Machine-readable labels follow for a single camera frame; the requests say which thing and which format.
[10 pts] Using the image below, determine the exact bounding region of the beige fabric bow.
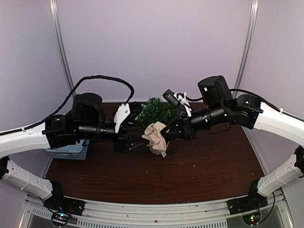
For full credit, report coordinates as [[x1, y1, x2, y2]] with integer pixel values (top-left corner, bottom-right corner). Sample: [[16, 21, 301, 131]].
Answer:
[[142, 122, 169, 156]]

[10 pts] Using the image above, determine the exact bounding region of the small green christmas tree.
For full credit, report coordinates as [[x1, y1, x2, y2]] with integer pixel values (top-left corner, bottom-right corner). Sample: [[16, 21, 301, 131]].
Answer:
[[137, 97, 178, 127]]

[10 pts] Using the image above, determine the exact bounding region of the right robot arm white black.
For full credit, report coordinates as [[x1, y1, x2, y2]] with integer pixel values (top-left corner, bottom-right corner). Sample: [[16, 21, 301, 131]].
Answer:
[[161, 76, 304, 210]]

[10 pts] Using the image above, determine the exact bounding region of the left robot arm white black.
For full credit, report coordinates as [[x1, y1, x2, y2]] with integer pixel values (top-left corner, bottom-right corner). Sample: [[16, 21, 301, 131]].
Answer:
[[0, 93, 142, 211]]

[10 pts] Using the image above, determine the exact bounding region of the light blue plastic basket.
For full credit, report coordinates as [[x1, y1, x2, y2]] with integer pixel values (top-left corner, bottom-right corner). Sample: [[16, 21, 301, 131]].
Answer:
[[46, 140, 90, 160]]

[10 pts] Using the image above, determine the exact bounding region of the left circuit board with leds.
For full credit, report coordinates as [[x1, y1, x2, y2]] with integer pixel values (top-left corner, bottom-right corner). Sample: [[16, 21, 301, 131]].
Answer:
[[51, 212, 71, 226]]

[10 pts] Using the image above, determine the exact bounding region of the circuit board with leds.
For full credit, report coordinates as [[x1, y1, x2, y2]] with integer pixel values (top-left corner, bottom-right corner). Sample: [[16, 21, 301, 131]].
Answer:
[[51, 212, 71, 226], [242, 212, 261, 226]]

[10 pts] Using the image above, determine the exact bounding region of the right circuit board with leds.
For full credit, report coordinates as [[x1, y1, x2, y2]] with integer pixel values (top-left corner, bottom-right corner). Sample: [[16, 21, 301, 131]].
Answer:
[[242, 212, 261, 226]]

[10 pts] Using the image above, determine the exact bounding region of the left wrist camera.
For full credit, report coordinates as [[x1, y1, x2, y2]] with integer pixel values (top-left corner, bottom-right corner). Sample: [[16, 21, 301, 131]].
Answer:
[[114, 102, 142, 133]]

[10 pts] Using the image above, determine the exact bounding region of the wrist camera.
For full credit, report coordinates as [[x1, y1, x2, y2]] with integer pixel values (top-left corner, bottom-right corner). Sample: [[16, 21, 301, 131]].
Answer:
[[114, 102, 142, 133], [162, 89, 194, 117]]

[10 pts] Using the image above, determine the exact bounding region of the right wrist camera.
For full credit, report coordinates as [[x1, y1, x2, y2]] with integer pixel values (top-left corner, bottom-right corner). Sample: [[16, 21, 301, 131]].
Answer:
[[162, 89, 194, 117]]

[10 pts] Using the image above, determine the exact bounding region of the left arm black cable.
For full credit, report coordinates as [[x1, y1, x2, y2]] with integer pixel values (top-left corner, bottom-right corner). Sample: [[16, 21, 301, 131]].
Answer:
[[0, 75, 135, 136]]

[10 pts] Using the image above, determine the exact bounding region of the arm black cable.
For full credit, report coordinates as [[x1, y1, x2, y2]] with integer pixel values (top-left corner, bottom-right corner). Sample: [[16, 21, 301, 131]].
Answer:
[[185, 88, 304, 119], [0, 75, 135, 136]]

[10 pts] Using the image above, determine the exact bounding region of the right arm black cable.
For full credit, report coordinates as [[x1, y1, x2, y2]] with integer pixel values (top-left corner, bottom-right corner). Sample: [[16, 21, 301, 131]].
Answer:
[[185, 88, 304, 119]]

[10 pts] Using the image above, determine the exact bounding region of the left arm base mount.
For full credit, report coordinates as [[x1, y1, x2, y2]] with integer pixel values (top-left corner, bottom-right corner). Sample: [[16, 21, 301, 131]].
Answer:
[[43, 198, 85, 216]]

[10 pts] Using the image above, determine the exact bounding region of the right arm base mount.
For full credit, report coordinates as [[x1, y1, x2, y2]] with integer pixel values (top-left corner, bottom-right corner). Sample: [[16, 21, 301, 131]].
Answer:
[[227, 192, 268, 215]]

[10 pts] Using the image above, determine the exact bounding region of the front aluminium rail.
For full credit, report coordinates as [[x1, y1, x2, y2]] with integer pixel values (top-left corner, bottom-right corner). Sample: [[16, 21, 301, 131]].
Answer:
[[19, 196, 294, 228]]

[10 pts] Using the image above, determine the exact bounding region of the right aluminium frame post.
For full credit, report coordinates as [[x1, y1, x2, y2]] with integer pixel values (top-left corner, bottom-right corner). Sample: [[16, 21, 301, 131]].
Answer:
[[235, 0, 259, 89]]

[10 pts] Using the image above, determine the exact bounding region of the aluminium frame post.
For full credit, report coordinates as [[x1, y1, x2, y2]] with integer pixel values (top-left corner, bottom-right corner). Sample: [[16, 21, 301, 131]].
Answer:
[[49, 0, 74, 91], [235, 0, 259, 89]]

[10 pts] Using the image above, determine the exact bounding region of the left aluminium frame post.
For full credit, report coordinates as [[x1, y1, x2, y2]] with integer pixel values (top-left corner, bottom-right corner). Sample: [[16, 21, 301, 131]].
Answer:
[[49, 0, 74, 91]]

